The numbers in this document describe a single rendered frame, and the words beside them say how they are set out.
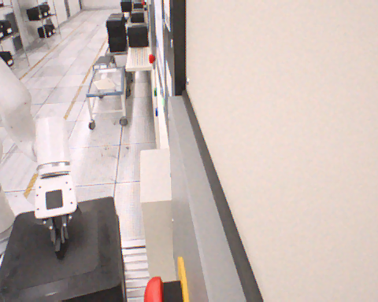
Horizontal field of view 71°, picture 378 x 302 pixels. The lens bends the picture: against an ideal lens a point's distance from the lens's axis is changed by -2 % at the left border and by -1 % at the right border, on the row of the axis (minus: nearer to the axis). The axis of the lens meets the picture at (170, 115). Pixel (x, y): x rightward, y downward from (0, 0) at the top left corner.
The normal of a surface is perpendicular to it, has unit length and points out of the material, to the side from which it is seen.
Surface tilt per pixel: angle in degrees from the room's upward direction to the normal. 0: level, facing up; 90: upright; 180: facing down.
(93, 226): 0
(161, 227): 90
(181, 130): 0
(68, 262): 0
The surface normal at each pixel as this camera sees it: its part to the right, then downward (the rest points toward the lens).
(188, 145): -0.03, -0.88
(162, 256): 0.10, 0.48
